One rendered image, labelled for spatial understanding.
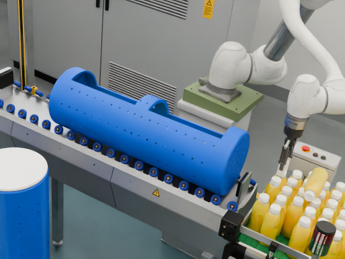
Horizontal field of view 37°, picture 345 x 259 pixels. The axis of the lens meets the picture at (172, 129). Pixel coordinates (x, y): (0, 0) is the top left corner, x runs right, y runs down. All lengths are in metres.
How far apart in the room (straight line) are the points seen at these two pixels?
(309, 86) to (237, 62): 0.73
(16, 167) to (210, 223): 0.82
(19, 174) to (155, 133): 0.56
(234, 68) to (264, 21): 2.34
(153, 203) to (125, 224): 1.13
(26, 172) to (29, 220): 0.19
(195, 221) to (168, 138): 0.38
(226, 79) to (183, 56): 1.28
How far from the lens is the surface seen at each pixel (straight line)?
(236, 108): 2.66
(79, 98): 2.32
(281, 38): 2.56
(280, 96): 5.11
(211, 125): 2.70
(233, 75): 2.67
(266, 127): 4.67
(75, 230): 3.37
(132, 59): 4.20
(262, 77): 2.72
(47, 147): 2.57
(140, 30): 4.07
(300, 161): 2.34
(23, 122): 2.64
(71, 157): 2.49
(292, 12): 2.19
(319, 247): 1.74
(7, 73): 2.77
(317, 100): 2.02
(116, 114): 2.22
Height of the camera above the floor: 2.32
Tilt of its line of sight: 32 degrees down
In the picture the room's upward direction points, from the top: 8 degrees clockwise
